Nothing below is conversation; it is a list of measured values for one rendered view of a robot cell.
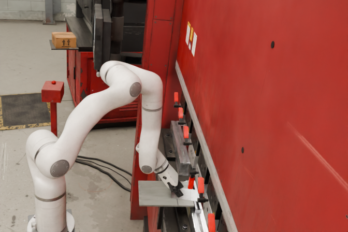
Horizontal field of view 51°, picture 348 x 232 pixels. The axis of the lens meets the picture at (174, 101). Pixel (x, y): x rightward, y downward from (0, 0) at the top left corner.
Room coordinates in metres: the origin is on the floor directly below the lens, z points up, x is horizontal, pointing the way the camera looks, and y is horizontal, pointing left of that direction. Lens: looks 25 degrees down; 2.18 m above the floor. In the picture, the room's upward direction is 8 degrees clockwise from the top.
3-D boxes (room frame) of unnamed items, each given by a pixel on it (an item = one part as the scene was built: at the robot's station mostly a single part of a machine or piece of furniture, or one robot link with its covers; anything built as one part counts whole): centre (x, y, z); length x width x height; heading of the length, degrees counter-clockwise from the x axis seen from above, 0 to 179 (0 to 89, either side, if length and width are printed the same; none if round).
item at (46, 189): (1.15, 0.46, 1.30); 0.19 x 0.12 x 0.24; 41
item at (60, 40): (3.52, 1.18, 1.04); 0.30 x 0.26 x 0.12; 24
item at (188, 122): (1.69, -0.12, 1.26); 0.15 x 0.09 x 0.17; 10
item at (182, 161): (2.01, -0.07, 0.92); 0.50 x 0.06 x 0.10; 10
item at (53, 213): (1.13, 0.44, 1.09); 0.19 x 0.19 x 0.18
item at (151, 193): (1.44, -0.02, 1.00); 0.26 x 0.18 x 0.01; 100
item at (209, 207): (1.10, -0.23, 1.26); 0.15 x 0.09 x 0.17; 10
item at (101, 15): (2.55, 0.57, 1.42); 0.45 x 0.12 x 0.36; 15
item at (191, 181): (1.30, -0.13, 1.20); 0.04 x 0.02 x 0.10; 100
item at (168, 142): (2.05, 0.00, 0.89); 0.30 x 0.05 x 0.03; 10
